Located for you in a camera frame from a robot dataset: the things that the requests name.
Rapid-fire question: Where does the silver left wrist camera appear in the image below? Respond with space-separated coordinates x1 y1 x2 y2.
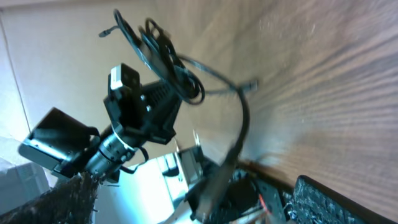
110 63 141 90

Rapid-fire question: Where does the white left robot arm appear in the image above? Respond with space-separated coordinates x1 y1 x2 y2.
18 78 189 182

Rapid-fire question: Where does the black usb cable long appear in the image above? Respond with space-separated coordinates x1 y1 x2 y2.
99 10 256 222

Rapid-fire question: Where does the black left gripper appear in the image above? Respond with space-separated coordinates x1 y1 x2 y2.
104 81 182 145

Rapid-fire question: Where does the black usb cable short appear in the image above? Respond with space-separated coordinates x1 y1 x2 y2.
137 18 205 105

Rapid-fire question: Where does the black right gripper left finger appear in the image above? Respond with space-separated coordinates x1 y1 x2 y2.
1 172 100 224

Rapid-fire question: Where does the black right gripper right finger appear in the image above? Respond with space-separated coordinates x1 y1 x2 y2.
293 175 396 224

